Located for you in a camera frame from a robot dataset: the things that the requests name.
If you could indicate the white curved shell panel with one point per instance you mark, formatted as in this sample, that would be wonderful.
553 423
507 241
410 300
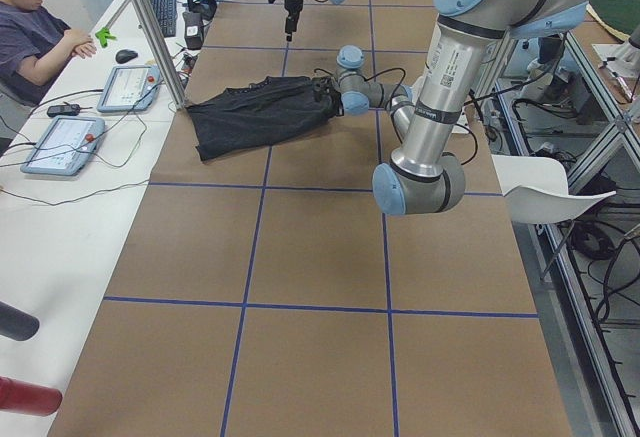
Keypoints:
537 192

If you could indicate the black power adapter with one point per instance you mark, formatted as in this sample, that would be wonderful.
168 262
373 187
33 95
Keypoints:
63 110

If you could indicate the black keyboard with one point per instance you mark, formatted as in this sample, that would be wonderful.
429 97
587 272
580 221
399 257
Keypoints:
165 12

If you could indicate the near teach pendant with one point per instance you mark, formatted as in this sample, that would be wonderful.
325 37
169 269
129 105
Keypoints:
65 147

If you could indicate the black graphic t-shirt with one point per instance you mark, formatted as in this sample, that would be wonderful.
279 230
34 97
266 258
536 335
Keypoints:
261 114

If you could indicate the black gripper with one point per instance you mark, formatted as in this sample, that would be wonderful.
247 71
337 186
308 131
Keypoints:
326 93
291 3

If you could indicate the far teach pendant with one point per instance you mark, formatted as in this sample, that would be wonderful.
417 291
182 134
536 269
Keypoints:
129 88

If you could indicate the black thermos bottle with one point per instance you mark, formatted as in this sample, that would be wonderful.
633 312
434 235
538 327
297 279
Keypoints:
16 324

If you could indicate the red bottle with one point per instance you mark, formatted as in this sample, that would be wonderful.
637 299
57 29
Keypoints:
28 398

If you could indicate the seated person in grey shirt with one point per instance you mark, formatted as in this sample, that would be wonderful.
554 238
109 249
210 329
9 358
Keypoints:
36 47

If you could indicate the aluminium frame post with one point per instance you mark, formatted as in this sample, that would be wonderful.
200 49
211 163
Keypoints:
157 44

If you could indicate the green plastic object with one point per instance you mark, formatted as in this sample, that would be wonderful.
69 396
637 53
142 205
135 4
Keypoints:
104 36

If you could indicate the teach pendant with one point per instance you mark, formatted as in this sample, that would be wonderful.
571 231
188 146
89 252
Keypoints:
129 88
65 147

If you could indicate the black computer mouse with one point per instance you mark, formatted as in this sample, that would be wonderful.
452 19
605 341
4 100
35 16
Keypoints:
124 56

